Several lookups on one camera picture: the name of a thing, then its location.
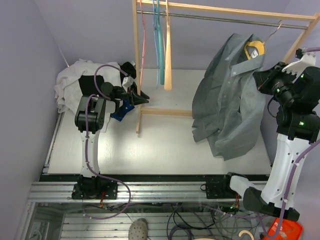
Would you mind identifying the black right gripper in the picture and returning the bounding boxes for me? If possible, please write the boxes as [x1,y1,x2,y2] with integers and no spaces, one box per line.
[253,61,298,106]

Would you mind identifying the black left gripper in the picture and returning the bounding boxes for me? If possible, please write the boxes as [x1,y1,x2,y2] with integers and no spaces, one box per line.
[114,82,151,107]

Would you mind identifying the yellow hanger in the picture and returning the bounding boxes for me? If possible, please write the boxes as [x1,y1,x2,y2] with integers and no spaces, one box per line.
[243,20,283,60]

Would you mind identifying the grey shirt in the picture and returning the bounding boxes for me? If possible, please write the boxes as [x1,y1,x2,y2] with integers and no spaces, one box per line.
[192,33,266,161]

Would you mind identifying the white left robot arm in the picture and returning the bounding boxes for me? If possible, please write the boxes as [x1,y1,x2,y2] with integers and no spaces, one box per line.
[74,82,150,199]

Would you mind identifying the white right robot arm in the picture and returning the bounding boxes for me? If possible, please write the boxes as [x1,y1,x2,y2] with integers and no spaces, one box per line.
[220,62,320,221]

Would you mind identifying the blue plaid shirt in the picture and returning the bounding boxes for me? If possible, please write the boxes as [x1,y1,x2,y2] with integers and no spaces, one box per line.
[110,99,135,122]

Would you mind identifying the natural wooden hanger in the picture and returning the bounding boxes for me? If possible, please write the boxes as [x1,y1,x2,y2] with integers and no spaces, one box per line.
[164,0,172,92]

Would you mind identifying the teal hanger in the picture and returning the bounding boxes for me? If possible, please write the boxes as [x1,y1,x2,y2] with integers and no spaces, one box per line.
[154,0,165,85]

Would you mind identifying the white shirt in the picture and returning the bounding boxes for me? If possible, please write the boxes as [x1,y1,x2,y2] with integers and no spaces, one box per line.
[53,59,119,114]

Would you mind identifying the light blue hanger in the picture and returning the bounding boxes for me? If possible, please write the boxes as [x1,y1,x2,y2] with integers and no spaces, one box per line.
[152,0,160,89]

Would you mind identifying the beige curved hanger piece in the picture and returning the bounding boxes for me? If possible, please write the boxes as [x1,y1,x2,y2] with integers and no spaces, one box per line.
[238,230,255,240]

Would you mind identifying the black garment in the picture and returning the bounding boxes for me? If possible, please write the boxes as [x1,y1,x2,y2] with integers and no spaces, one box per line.
[78,61,137,97]

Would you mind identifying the wooden clothes rack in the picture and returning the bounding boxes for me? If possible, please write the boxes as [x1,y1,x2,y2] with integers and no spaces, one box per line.
[131,0,320,135]

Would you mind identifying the grey perforated shoe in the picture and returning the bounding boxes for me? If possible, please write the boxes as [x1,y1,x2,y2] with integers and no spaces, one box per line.
[128,218,148,240]

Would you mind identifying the orange plastic case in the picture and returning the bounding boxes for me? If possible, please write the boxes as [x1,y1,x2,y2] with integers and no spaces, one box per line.
[267,218,304,240]

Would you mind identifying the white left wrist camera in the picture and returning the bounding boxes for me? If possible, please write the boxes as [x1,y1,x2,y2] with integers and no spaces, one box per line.
[122,75,134,92]

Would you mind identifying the pink wire hanger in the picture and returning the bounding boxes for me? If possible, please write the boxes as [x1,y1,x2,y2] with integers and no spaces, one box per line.
[139,0,147,87]

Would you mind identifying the aluminium rail frame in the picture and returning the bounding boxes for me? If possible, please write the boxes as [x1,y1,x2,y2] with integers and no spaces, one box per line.
[16,174,264,240]

